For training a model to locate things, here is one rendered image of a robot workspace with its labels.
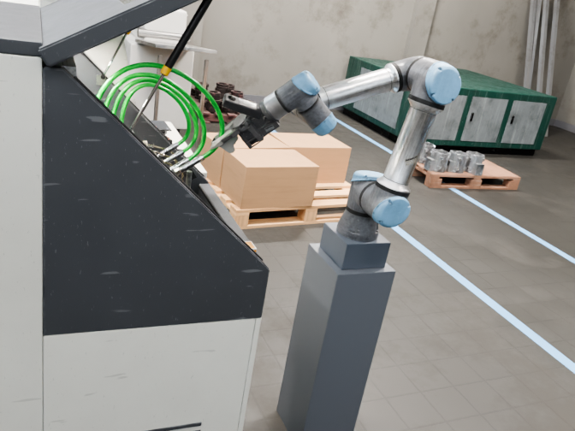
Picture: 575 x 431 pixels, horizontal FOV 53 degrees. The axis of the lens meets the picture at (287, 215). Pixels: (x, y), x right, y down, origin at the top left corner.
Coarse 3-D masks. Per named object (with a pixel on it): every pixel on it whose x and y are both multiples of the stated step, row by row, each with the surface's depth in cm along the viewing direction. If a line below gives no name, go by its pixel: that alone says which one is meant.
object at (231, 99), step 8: (224, 96) 163; (232, 96) 162; (224, 104) 161; (232, 104) 161; (240, 104) 162; (248, 104) 164; (256, 104) 166; (240, 112) 163; (248, 112) 163; (256, 112) 163
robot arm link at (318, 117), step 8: (320, 104) 163; (304, 112) 163; (312, 112) 163; (320, 112) 164; (328, 112) 166; (304, 120) 169; (312, 120) 164; (320, 120) 165; (328, 120) 165; (312, 128) 168; (320, 128) 166; (328, 128) 167
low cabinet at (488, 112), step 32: (352, 64) 816; (384, 64) 788; (384, 96) 743; (480, 96) 706; (512, 96) 726; (544, 96) 749; (384, 128) 746; (448, 128) 707; (480, 128) 727; (512, 128) 748; (544, 128) 772
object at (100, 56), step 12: (48, 0) 174; (120, 36) 186; (96, 48) 184; (108, 48) 186; (120, 48) 187; (96, 60) 186; (108, 60) 187; (120, 60) 189; (108, 72) 189; (132, 96) 195
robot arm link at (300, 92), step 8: (304, 72) 159; (288, 80) 161; (296, 80) 159; (304, 80) 158; (312, 80) 158; (280, 88) 161; (288, 88) 159; (296, 88) 159; (304, 88) 158; (312, 88) 158; (280, 96) 160; (288, 96) 160; (296, 96) 159; (304, 96) 159; (312, 96) 161; (288, 104) 161; (296, 104) 161; (304, 104) 161; (312, 104) 162; (288, 112) 164
